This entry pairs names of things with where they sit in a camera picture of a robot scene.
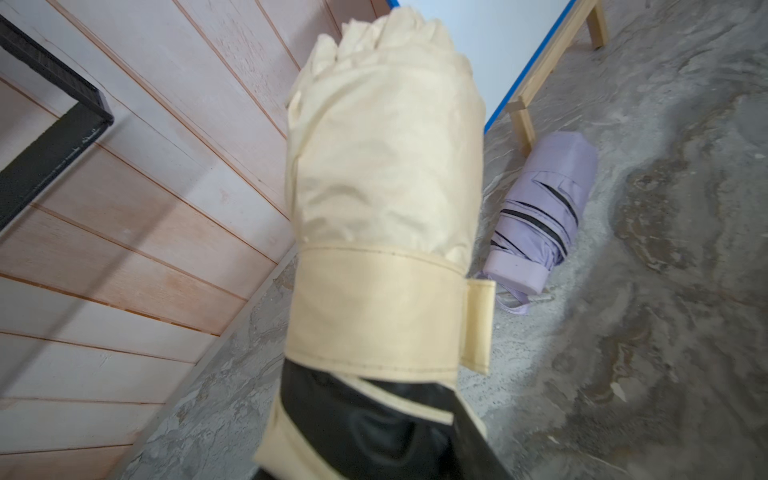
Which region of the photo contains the purple folded umbrella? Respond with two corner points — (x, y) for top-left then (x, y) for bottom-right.
(481, 131), (598, 315)

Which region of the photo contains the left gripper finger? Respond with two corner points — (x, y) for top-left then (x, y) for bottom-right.
(451, 393), (512, 480)

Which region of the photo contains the black wire basket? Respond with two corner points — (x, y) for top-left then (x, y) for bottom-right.
(1, 18), (114, 228)

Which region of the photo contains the beige umbrella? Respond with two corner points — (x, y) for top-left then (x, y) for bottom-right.
(254, 7), (495, 479)

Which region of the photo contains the white board blue frame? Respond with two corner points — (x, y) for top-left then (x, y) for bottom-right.
(388, 0), (576, 130)

